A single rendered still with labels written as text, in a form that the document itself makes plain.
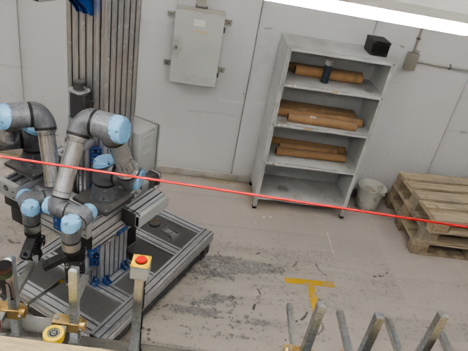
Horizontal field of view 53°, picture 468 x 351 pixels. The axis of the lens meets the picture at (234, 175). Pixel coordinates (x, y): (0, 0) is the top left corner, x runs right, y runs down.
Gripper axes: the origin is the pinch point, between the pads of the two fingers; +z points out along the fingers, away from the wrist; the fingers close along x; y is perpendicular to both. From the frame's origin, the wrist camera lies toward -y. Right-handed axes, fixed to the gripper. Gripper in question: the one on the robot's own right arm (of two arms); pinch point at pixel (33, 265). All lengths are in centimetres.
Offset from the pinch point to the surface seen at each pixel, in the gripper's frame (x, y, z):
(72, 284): -28.8, -31.0, -23.8
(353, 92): -185, 202, -42
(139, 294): -56, -31, -23
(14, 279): -5.8, -30.4, -21.6
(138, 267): -55, -32, -39
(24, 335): -7.2, -29.6, 12.3
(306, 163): -163, 206, 32
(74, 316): -29.7, -31.1, -5.6
